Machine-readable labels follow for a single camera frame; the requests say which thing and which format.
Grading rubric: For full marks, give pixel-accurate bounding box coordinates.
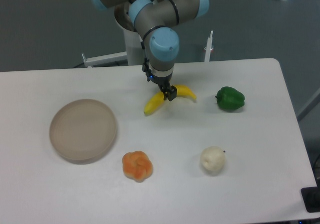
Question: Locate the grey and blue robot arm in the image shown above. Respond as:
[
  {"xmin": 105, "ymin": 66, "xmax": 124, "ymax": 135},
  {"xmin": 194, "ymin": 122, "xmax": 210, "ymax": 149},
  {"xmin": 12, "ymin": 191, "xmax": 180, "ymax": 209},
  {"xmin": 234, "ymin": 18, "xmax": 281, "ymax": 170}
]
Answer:
[{"xmin": 93, "ymin": 0, "xmax": 210, "ymax": 101}]

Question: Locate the white metal bracket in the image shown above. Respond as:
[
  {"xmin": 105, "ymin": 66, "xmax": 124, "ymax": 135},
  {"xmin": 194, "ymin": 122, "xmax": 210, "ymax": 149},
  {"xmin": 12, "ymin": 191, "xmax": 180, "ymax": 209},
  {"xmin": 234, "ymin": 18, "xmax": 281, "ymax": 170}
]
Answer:
[{"xmin": 78, "ymin": 52, "xmax": 128, "ymax": 67}]

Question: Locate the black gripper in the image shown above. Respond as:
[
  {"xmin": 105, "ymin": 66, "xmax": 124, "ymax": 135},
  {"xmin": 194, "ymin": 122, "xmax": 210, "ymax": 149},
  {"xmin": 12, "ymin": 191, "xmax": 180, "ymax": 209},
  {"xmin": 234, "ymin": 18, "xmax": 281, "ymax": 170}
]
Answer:
[{"xmin": 142, "ymin": 59, "xmax": 177, "ymax": 101}]

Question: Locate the green bell pepper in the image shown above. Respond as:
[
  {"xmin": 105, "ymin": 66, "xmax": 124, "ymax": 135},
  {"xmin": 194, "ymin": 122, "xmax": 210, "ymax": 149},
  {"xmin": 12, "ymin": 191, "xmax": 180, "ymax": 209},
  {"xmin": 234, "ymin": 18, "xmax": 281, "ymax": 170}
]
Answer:
[{"xmin": 215, "ymin": 86, "xmax": 245, "ymax": 110}]

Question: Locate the orange knotted bread roll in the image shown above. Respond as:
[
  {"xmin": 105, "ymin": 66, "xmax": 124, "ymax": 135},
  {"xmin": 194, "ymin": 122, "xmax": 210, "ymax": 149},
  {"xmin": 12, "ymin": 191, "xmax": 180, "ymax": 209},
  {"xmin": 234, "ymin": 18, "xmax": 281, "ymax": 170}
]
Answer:
[{"xmin": 122, "ymin": 151, "xmax": 153, "ymax": 182}]

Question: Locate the beige round plate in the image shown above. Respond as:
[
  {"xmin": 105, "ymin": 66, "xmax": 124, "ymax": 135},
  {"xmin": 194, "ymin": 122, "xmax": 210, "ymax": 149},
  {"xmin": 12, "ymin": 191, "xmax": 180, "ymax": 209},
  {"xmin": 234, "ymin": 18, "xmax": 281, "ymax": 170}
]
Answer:
[{"xmin": 49, "ymin": 99, "xmax": 117, "ymax": 164}]

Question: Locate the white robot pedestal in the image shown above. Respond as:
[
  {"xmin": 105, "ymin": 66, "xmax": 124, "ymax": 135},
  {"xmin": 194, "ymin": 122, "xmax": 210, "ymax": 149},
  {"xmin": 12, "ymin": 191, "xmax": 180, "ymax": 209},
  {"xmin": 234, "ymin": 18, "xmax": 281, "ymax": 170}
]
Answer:
[{"xmin": 114, "ymin": 1, "xmax": 151, "ymax": 66}]

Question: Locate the white upright post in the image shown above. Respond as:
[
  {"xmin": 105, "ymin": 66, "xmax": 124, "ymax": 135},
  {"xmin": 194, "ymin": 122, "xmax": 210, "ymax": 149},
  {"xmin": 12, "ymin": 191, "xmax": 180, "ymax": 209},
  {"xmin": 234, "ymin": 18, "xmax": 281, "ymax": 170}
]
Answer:
[{"xmin": 204, "ymin": 30, "xmax": 214, "ymax": 62}]

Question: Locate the black device at table edge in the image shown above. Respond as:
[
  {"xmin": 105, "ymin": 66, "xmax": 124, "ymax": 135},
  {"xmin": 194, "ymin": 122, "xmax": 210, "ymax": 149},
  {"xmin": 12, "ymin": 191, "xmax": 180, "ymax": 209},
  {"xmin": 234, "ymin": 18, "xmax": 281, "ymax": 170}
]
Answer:
[{"xmin": 301, "ymin": 187, "xmax": 320, "ymax": 213}]

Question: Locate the yellow banana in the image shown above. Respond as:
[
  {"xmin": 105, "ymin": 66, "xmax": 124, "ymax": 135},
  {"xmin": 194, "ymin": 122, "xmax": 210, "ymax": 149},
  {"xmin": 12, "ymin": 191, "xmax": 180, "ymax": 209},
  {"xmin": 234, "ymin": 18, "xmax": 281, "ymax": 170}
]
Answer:
[{"xmin": 143, "ymin": 84, "xmax": 197, "ymax": 116}]

